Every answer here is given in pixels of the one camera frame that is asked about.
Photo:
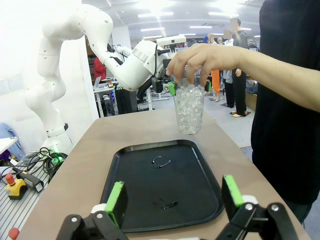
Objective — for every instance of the tall clear iced cup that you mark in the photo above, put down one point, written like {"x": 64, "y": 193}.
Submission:
{"x": 190, "y": 112}

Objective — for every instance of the black handheld enabling device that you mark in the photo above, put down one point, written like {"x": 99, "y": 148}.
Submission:
{"x": 30, "y": 178}

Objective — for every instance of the yellow emergency stop box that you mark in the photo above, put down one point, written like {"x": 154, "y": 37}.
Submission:
{"x": 15, "y": 188}

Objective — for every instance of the red round button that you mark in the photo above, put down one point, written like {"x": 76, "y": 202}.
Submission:
{"x": 13, "y": 232}

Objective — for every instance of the open grey laptop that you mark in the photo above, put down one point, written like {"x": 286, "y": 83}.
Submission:
{"x": 98, "y": 83}

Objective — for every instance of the person's left forearm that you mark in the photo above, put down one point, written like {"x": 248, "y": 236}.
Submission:
{"x": 280, "y": 75}

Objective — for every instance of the blue cloth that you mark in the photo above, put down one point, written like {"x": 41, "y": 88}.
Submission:
{"x": 10, "y": 140}

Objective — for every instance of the person in red top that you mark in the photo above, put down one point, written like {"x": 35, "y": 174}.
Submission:
{"x": 99, "y": 68}

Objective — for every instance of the slotted aluminium base plate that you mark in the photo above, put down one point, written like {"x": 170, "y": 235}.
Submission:
{"x": 17, "y": 215}

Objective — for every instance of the person's left hand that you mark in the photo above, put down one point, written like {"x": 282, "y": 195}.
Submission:
{"x": 205, "y": 57}

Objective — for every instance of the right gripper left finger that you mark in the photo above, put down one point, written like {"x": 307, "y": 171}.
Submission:
{"x": 117, "y": 207}

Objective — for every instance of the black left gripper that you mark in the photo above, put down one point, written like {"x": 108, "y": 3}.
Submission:
{"x": 165, "y": 66}

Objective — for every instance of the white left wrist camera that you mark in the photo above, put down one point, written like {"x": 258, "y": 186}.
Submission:
{"x": 171, "y": 40}

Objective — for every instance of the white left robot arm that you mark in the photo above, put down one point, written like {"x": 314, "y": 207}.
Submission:
{"x": 72, "y": 25}

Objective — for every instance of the large black plastic tray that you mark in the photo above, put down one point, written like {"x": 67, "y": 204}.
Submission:
{"x": 162, "y": 185}

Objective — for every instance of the black computer cabinet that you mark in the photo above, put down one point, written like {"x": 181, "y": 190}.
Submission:
{"x": 126, "y": 101}

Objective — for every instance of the person in black t-shirt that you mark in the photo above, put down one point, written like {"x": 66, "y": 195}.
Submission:
{"x": 287, "y": 150}

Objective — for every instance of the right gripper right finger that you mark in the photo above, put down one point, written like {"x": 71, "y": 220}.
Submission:
{"x": 231, "y": 197}

